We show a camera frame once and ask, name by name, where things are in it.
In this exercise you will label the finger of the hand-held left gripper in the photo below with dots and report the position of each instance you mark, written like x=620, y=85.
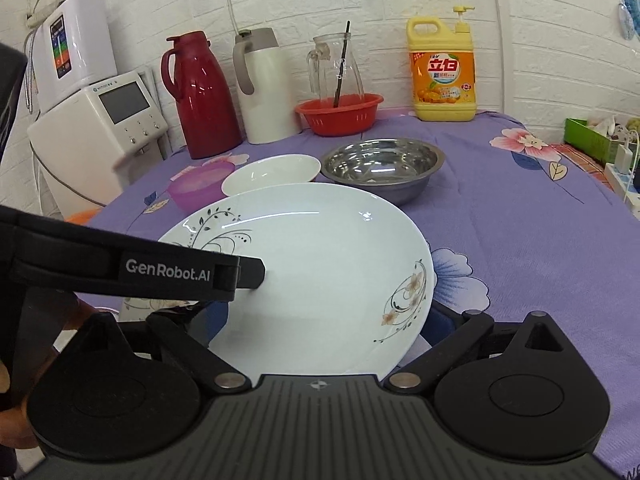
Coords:
x=250, y=274

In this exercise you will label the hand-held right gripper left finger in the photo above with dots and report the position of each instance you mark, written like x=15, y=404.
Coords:
x=195, y=350

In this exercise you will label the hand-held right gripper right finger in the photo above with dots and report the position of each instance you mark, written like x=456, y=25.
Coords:
x=442, y=325

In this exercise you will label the large white floral plate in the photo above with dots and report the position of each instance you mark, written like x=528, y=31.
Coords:
x=320, y=270

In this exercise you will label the purple plastic bowl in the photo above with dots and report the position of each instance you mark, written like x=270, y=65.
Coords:
x=195, y=187

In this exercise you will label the small white plate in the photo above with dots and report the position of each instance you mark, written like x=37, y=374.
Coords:
x=272, y=174

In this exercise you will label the stainless steel bowl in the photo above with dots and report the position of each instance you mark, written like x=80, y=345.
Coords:
x=382, y=167

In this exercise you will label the person's left hand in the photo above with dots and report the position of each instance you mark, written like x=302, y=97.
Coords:
x=75, y=311

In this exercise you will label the orange stool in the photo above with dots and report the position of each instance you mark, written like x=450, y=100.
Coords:
x=82, y=217

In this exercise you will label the purple floral tablecloth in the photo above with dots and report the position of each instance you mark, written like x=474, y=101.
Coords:
x=510, y=260

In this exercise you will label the white water dispenser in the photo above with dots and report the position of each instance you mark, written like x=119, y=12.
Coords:
x=80, y=155

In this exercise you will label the red thermos jug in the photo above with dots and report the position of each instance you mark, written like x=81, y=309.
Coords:
x=205, y=105

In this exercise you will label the red plastic basket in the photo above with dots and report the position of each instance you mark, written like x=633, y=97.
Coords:
x=340, y=120

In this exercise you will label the white thermos jug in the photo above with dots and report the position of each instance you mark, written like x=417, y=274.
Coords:
x=270, y=95

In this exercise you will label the striped orange cloth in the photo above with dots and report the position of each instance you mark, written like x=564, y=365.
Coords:
x=580, y=160

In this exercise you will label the clear glass pitcher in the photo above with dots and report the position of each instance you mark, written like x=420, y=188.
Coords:
x=352, y=72

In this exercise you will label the white power strip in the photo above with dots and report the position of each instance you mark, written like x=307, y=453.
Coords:
x=625, y=185

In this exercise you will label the dark stirring stick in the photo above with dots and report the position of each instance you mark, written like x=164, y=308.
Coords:
x=342, y=62

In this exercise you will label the white water purifier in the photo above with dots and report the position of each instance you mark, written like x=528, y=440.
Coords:
x=87, y=35

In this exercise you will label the green tissue box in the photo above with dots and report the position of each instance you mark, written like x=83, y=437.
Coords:
x=590, y=140

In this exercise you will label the yellow detergent bottle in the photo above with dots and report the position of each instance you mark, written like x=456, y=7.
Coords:
x=442, y=85

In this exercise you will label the white charger plug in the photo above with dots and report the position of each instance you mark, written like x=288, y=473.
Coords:
x=624, y=156

